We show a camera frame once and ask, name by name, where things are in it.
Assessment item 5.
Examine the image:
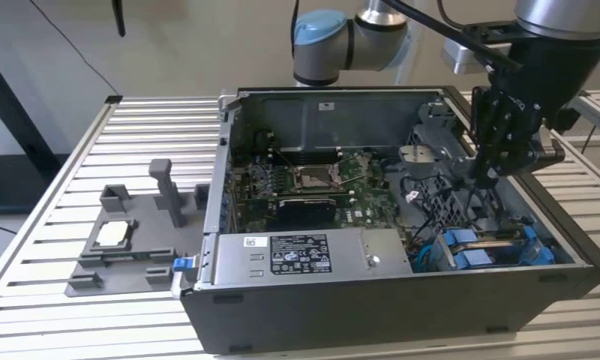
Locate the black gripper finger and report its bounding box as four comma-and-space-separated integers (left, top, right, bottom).
498, 126, 567, 177
468, 85, 512, 188

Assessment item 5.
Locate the blue wire bundle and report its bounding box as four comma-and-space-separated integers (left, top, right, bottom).
410, 241, 436, 273

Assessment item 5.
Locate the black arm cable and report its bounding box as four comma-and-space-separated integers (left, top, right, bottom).
288, 0, 304, 48

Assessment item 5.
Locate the black disk bay cage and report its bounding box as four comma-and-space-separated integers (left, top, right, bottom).
394, 100, 482, 230

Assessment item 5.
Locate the silver CPU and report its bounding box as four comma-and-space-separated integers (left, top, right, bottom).
96, 220, 132, 248

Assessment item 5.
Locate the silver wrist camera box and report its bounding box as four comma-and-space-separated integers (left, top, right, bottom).
442, 37, 515, 76

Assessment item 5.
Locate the CPU socket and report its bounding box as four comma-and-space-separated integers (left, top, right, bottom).
288, 163, 344, 194

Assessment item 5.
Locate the grey parts rack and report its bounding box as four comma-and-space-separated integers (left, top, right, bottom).
65, 158, 211, 298

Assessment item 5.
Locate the thick black gripper cable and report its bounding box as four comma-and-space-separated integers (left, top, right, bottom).
379, 0, 524, 72

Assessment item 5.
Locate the blue case latch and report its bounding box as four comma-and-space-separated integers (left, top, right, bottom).
172, 254, 197, 275

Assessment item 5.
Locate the green motherboard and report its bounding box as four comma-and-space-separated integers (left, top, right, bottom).
232, 149, 416, 233

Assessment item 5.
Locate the black rectangular board module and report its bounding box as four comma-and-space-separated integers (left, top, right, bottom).
277, 197, 339, 230

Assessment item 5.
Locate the silver power supply unit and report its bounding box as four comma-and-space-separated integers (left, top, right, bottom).
212, 228, 415, 284

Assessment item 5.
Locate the black open PC case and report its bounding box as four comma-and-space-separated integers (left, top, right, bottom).
172, 85, 600, 356

